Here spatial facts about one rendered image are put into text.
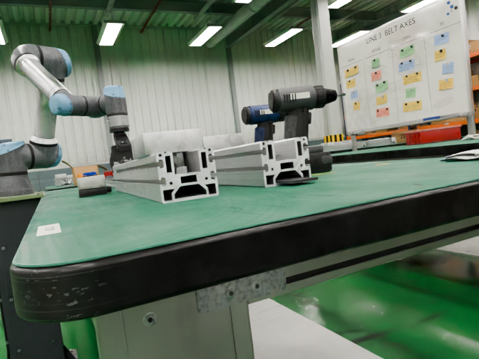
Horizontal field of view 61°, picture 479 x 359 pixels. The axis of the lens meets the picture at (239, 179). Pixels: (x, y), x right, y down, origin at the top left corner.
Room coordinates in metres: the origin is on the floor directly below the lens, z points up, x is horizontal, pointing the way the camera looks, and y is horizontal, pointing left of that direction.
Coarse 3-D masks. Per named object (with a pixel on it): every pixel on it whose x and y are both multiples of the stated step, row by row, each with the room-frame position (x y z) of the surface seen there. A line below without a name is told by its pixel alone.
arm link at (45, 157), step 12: (48, 48) 1.70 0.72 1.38; (48, 60) 1.68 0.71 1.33; (60, 60) 1.72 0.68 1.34; (60, 72) 1.73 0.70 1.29; (36, 108) 1.77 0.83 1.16; (48, 108) 1.76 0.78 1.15; (36, 120) 1.78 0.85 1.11; (48, 120) 1.78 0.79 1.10; (36, 132) 1.79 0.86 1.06; (48, 132) 1.79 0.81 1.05; (36, 144) 1.78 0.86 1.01; (48, 144) 1.80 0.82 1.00; (36, 156) 1.77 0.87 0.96; (48, 156) 1.81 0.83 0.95; (60, 156) 1.86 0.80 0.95; (36, 168) 1.81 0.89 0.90
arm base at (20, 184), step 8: (0, 176) 1.69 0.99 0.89; (8, 176) 1.69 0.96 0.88; (16, 176) 1.70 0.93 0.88; (24, 176) 1.73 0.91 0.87; (0, 184) 1.69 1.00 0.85; (8, 184) 1.68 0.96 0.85; (16, 184) 1.69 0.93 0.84; (24, 184) 1.73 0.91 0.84; (0, 192) 1.67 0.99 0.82; (8, 192) 1.67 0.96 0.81; (16, 192) 1.68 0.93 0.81; (24, 192) 1.70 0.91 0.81; (32, 192) 1.75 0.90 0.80
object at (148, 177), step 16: (144, 160) 0.77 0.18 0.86; (160, 160) 0.68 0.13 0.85; (192, 160) 0.73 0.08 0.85; (208, 160) 0.70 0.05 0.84; (128, 176) 1.02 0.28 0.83; (144, 176) 0.80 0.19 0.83; (160, 176) 0.66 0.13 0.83; (176, 176) 0.67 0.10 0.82; (192, 176) 0.71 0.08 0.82; (208, 176) 0.69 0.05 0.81; (128, 192) 1.07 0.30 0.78; (144, 192) 0.82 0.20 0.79; (160, 192) 0.66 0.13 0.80; (176, 192) 0.83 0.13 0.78; (192, 192) 0.77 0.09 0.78; (208, 192) 0.69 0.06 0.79
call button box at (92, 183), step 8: (88, 176) 1.24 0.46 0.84; (96, 176) 1.23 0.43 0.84; (104, 176) 1.24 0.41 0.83; (80, 184) 1.21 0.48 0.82; (88, 184) 1.22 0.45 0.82; (96, 184) 1.23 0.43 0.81; (104, 184) 1.24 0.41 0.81; (80, 192) 1.21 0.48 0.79; (88, 192) 1.22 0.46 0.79; (96, 192) 1.23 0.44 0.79; (104, 192) 1.24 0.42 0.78
